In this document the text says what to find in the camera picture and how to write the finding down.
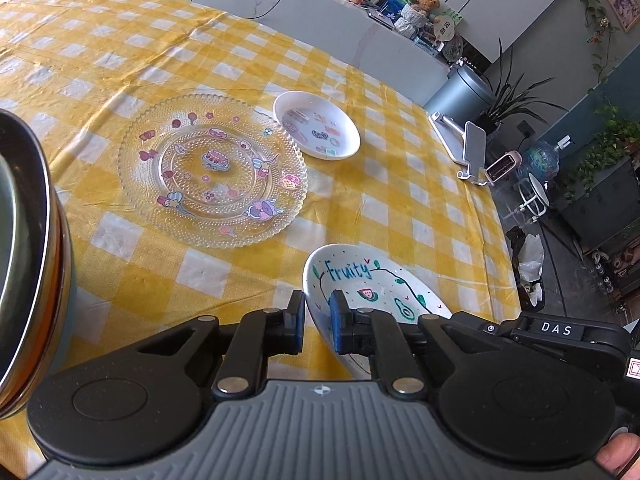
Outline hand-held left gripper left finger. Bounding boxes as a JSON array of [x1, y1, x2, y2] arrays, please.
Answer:
[[132, 289, 307, 397]]

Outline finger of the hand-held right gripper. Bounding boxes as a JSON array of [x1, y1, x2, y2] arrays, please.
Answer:
[[450, 311, 523, 342]]

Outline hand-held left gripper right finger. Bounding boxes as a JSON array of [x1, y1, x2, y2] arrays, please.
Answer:
[[328, 289, 496, 397]]

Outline white fruit-painted plate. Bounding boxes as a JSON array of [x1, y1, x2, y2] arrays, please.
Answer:
[[302, 242, 453, 381]]

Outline clear glass cartoon plate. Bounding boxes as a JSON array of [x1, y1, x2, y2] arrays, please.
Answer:
[[117, 91, 308, 250]]

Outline small white sticker plate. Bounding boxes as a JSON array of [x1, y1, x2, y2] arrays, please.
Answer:
[[272, 91, 362, 161]]

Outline orange steel bowl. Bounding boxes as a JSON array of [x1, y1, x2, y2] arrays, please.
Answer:
[[0, 109, 67, 411]]

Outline green ceramic bowl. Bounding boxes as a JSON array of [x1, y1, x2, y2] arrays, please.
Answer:
[[0, 155, 23, 321]]

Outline person's right hand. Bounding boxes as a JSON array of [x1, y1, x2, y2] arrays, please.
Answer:
[[596, 432, 640, 477]]

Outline black waste basket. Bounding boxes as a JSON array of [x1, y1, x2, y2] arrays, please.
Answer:
[[505, 227, 547, 312]]

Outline roller skates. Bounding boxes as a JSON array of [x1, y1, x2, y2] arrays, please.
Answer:
[[589, 239, 640, 292]]

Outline white round stool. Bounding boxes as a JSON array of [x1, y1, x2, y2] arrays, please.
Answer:
[[515, 172, 552, 222]]

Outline grey drawer cabinet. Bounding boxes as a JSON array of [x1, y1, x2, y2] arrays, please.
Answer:
[[550, 155, 640, 252]]

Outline blue water jug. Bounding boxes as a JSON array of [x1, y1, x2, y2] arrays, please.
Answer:
[[520, 135, 572, 182]]

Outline white folding phone stand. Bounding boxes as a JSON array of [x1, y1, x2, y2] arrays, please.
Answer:
[[429, 112, 493, 187]]

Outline trailing pothos plant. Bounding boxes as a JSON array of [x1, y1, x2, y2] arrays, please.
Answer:
[[570, 104, 640, 202]]

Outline potted snake plant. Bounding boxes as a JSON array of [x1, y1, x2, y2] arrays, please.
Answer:
[[477, 39, 568, 136]]

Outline grey-blue pedal bin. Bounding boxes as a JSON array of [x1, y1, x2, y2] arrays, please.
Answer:
[[425, 60, 493, 122]]

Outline white marble tv console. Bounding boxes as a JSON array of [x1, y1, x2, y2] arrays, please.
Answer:
[[190, 0, 451, 86]]

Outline round hand fan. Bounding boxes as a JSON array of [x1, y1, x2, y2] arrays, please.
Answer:
[[434, 17, 464, 42]]

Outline teddy bear in white basket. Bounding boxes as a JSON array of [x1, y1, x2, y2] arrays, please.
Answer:
[[394, 0, 442, 37]]

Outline hanging vine with flowers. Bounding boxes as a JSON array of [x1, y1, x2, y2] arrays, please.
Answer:
[[580, 0, 622, 82]]

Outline yellow checkered tablecloth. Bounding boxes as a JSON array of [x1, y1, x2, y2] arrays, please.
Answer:
[[0, 0, 521, 480]]

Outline green painted canvas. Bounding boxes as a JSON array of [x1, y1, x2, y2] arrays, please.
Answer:
[[379, 0, 463, 36]]

